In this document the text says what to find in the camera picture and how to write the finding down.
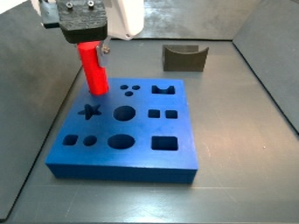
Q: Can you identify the black curved cradle stand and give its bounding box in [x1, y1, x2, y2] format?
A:
[163, 45, 209, 72]

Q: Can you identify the red hexagonal prism block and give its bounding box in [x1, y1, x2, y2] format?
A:
[77, 41, 108, 95]

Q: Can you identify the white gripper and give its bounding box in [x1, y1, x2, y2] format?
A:
[31, 0, 145, 67]

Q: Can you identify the blue foam shape-sorter board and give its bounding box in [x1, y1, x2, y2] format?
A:
[45, 78, 199, 184]

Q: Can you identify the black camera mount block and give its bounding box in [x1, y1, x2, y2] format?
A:
[39, 0, 108, 44]

